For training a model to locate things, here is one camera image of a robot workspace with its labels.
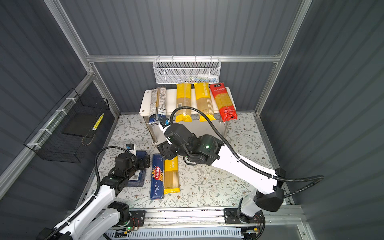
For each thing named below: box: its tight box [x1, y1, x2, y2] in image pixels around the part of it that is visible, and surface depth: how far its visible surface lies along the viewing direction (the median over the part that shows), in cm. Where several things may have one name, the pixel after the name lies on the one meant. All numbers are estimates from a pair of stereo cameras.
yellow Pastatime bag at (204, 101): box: [194, 82, 217, 123], surface depth 80 cm
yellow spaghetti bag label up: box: [175, 83, 192, 123], surface depth 79 cm
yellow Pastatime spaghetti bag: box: [164, 156, 180, 195], surface depth 86 cm
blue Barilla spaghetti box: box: [150, 153, 164, 200], surface depth 85 cm
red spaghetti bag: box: [209, 82, 238, 123], surface depth 77 cm
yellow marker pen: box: [92, 113, 105, 131], surface depth 80 cm
